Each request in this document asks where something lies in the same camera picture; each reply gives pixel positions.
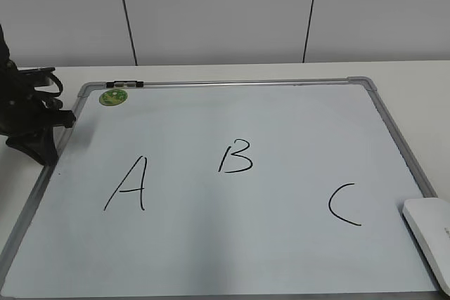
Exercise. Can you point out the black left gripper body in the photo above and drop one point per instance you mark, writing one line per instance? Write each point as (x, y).
(27, 109)

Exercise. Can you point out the white board with grey frame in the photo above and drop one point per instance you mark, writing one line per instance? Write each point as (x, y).
(223, 190)

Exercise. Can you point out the black and silver board clip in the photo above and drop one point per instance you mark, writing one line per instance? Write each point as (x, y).
(124, 84)

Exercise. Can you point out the white rectangular board eraser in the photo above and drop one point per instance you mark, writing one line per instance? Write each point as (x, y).
(428, 218)

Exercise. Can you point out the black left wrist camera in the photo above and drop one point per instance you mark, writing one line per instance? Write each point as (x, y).
(38, 77)

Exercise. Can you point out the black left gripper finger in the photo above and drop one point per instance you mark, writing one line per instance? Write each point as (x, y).
(38, 145)

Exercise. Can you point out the round green magnet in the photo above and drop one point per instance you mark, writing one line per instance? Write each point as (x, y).
(113, 97)

